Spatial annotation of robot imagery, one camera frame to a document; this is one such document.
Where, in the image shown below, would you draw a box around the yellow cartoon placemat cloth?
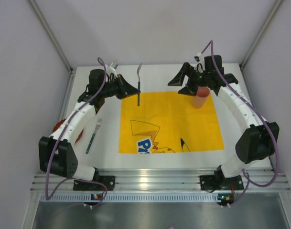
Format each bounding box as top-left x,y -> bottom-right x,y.
119,92 -> 224,154

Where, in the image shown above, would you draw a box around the red plate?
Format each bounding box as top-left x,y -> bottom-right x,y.
51,118 -> 84,144

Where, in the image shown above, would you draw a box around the perforated metal cable tray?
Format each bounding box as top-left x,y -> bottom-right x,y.
50,192 -> 233,203

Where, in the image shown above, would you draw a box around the purple cable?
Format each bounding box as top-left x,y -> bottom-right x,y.
199,40 -> 280,206
44,57 -> 109,206

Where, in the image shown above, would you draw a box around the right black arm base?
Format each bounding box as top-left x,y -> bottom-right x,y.
199,175 -> 244,193

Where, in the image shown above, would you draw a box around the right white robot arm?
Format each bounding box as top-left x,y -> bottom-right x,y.
168,55 -> 280,182

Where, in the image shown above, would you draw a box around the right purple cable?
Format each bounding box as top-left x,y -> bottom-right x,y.
199,40 -> 280,206

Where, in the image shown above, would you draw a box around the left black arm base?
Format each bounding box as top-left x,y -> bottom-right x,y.
73,176 -> 116,191

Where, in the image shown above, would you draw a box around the green handled fork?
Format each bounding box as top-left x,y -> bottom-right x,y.
86,118 -> 102,155

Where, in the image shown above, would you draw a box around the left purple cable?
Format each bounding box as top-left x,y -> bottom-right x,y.
44,57 -> 109,206

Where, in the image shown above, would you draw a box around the aluminium mounting rail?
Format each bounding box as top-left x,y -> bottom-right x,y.
31,168 -> 291,192

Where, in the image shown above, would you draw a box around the pink plastic cup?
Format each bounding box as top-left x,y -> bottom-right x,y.
193,87 -> 210,109

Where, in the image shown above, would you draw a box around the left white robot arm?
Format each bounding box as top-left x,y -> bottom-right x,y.
39,68 -> 140,181

